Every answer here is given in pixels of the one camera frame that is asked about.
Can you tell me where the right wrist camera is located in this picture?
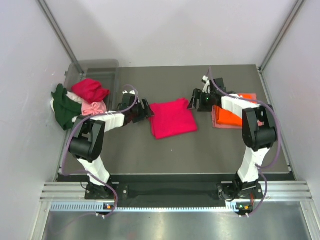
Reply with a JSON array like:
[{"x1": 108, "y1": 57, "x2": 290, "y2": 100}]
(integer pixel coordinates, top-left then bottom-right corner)
[{"x1": 201, "y1": 75, "x2": 211, "y2": 94}]

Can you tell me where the grey plastic bin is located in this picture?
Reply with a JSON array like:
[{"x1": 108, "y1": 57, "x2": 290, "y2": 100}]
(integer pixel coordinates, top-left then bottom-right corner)
[{"x1": 63, "y1": 59, "x2": 119, "y2": 110}]

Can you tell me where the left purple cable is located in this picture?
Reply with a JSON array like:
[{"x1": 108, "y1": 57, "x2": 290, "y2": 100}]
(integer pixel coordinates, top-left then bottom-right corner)
[{"x1": 61, "y1": 84, "x2": 140, "y2": 217}]

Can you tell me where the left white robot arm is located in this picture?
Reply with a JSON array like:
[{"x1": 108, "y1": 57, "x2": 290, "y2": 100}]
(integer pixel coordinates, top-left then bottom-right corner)
[{"x1": 68, "y1": 90, "x2": 155, "y2": 200}]

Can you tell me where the aluminium frame post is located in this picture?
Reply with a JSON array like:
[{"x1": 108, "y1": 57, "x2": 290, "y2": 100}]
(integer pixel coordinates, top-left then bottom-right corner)
[
  {"x1": 36, "y1": 0, "x2": 84, "y2": 75},
  {"x1": 258, "y1": 0, "x2": 307, "y2": 73}
]

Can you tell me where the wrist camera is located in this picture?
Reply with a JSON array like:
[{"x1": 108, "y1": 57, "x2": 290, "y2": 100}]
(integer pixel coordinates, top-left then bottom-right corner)
[
  {"x1": 201, "y1": 75, "x2": 211, "y2": 94},
  {"x1": 122, "y1": 89, "x2": 138, "y2": 96}
]

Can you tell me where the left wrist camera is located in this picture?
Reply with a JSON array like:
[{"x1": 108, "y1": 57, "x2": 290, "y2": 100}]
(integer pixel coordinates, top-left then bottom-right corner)
[{"x1": 122, "y1": 89, "x2": 138, "y2": 96}]

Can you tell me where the salmon pink t shirt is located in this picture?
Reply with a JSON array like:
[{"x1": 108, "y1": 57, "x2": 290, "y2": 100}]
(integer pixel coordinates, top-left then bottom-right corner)
[{"x1": 211, "y1": 92, "x2": 265, "y2": 130}]

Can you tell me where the slotted grey cable duct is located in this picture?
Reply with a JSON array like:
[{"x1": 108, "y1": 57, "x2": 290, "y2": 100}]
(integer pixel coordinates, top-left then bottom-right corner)
[{"x1": 50, "y1": 202, "x2": 250, "y2": 213}]

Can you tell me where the white t shirt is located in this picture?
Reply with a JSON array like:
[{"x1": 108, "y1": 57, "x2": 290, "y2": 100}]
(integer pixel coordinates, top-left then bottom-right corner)
[{"x1": 50, "y1": 91, "x2": 83, "y2": 126}]

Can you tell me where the light pink t shirt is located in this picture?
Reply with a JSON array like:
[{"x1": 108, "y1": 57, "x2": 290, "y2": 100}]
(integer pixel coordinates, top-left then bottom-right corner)
[{"x1": 81, "y1": 100, "x2": 107, "y2": 116}]

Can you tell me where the right aluminium frame post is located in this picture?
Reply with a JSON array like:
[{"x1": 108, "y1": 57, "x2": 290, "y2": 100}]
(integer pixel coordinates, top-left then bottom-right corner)
[{"x1": 258, "y1": 0, "x2": 307, "y2": 73}]

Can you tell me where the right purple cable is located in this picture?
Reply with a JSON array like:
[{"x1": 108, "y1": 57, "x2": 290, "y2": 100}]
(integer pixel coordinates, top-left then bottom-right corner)
[{"x1": 206, "y1": 66, "x2": 282, "y2": 217}]

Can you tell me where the purple cable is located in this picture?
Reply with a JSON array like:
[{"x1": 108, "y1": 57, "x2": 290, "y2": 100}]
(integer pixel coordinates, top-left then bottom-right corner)
[
  {"x1": 61, "y1": 84, "x2": 140, "y2": 217},
  {"x1": 206, "y1": 66, "x2": 282, "y2": 217}
]

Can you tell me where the red t shirt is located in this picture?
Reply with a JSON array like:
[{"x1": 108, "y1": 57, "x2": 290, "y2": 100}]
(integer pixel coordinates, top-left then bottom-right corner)
[{"x1": 71, "y1": 78, "x2": 110, "y2": 104}]

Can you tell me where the magenta t shirt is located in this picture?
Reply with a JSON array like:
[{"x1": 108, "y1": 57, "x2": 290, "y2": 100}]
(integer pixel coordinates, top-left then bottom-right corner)
[{"x1": 149, "y1": 98, "x2": 198, "y2": 140}]

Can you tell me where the dark green t shirt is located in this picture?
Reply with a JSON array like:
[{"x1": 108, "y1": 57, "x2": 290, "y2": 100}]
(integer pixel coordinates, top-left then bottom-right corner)
[{"x1": 50, "y1": 83, "x2": 83, "y2": 131}]

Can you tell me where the left aluminium frame post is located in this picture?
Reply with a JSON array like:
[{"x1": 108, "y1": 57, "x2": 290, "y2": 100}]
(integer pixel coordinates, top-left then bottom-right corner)
[{"x1": 36, "y1": 0, "x2": 84, "y2": 75}]

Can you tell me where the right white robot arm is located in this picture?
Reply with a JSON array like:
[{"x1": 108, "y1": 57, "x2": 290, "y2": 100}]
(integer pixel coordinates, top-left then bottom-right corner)
[{"x1": 187, "y1": 76, "x2": 279, "y2": 202}]

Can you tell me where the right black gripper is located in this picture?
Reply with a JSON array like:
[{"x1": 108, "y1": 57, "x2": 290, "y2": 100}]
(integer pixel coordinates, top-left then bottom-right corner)
[{"x1": 187, "y1": 88, "x2": 216, "y2": 112}]

